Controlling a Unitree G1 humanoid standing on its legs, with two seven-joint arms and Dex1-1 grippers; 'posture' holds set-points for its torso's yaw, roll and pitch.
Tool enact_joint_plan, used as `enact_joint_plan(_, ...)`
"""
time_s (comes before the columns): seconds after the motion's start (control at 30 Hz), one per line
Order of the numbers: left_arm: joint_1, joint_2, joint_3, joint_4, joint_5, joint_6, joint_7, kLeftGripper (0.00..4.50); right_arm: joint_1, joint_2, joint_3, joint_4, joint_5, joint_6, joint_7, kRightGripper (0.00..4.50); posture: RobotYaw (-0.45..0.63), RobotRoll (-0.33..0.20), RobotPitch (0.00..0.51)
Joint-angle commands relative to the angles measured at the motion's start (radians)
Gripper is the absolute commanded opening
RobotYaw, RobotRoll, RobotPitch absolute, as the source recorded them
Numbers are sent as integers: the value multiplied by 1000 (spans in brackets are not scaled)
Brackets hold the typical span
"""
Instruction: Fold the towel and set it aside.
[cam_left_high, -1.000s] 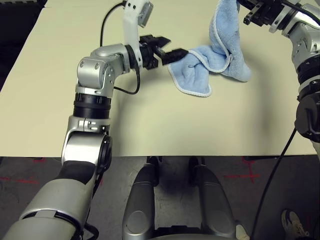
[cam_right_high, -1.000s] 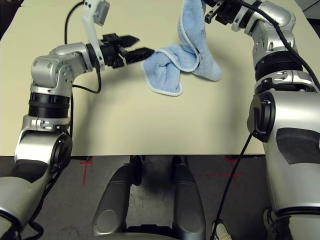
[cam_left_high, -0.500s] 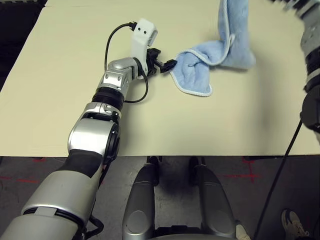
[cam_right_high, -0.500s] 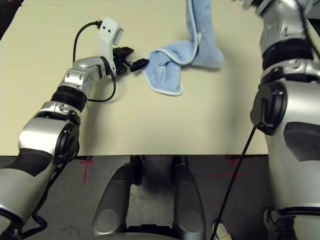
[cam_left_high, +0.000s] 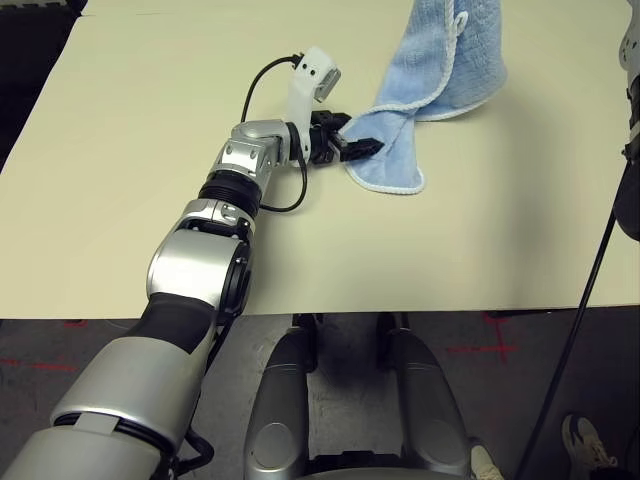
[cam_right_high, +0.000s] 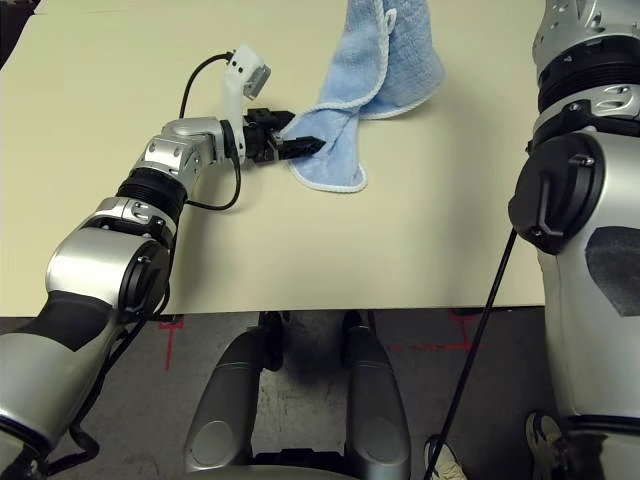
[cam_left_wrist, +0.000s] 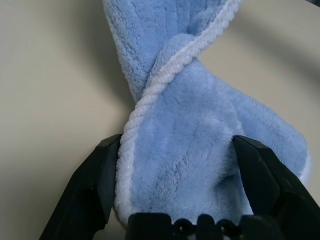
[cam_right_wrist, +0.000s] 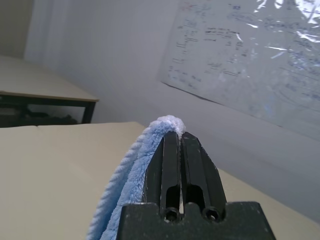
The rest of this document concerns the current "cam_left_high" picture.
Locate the bystander beige sneaker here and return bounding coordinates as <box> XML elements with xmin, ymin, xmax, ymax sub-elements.
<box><xmin>559</xmin><ymin>412</ymin><xmax>621</xmax><ymax>471</ymax></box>
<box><xmin>467</xmin><ymin>437</ymin><xmax>504</xmax><ymax>480</ymax></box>

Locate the grey robot waist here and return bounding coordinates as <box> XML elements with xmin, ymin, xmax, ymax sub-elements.
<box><xmin>299</xmin><ymin>449</ymin><xmax>416</xmax><ymax>480</ymax></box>

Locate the black left camera cable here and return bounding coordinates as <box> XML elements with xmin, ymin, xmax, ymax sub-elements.
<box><xmin>243</xmin><ymin>53</ymin><xmax>309</xmax><ymax>214</ymax></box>

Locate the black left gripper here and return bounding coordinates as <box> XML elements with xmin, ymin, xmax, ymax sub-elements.
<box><xmin>308</xmin><ymin>109</ymin><xmax>386</xmax><ymax>167</ymax></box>

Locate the black camera cable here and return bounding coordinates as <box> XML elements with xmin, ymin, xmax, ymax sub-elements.
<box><xmin>243</xmin><ymin>53</ymin><xmax>309</xmax><ymax>214</ymax></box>
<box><xmin>514</xmin><ymin>154</ymin><xmax>634</xmax><ymax>480</ymax></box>

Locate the black right camera cable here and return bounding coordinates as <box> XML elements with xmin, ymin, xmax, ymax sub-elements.
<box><xmin>514</xmin><ymin>154</ymin><xmax>634</xmax><ymax>480</ymax></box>

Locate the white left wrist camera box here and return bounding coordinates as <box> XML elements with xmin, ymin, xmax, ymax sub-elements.
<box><xmin>287</xmin><ymin>46</ymin><xmax>344</xmax><ymax>151</ymax></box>

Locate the light blue terry towel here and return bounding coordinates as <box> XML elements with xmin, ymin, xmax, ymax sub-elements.
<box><xmin>342</xmin><ymin>0</ymin><xmax>509</xmax><ymax>196</ymax></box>

